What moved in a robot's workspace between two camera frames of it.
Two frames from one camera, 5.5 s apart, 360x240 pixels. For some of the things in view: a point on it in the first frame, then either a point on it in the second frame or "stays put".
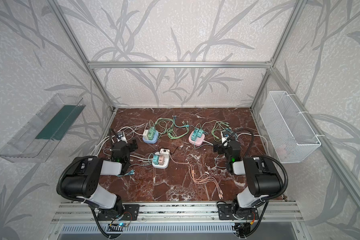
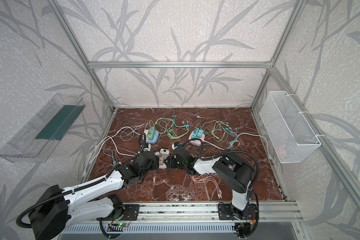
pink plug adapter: [161, 160] stays put
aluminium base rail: [177, 212] stays put
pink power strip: [198, 141] stays put
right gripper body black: [229, 145] to [174, 154]
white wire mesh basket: [289, 133] stays put
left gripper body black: [120, 144] to [151, 159]
